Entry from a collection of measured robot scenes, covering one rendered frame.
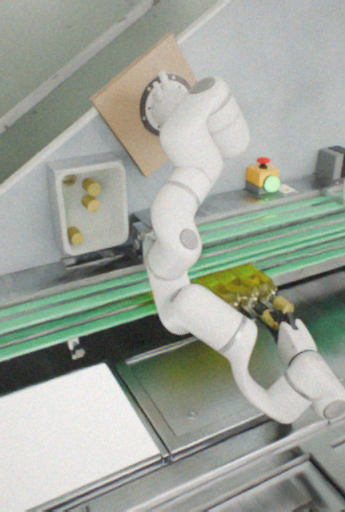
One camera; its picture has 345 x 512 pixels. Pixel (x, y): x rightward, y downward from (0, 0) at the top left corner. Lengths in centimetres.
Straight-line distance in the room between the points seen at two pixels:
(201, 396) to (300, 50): 98
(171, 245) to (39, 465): 52
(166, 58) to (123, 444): 90
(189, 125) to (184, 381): 61
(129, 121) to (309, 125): 62
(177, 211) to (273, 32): 73
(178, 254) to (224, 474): 47
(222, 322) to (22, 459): 50
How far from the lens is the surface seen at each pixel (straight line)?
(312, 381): 102
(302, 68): 164
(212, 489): 112
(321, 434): 125
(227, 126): 110
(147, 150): 138
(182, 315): 95
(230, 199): 153
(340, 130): 181
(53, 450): 117
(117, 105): 132
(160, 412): 122
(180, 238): 94
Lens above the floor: 197
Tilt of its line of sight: 50 degrees down
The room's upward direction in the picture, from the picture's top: 133 degrees clockwise
